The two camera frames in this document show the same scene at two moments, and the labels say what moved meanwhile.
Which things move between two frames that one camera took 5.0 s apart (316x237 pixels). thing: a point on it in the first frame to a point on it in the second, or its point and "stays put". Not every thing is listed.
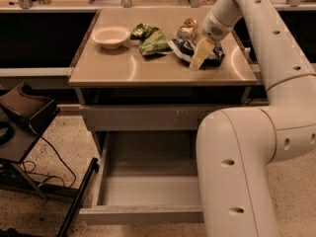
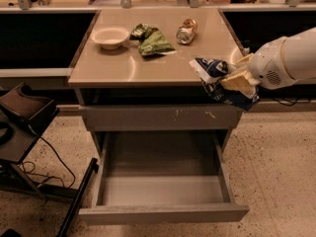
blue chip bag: x=186 y=52 to x=210 y=71
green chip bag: x=152 y=39 stays put
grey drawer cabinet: x=155 y=70 stays put
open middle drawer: x=146 y=178 stays put
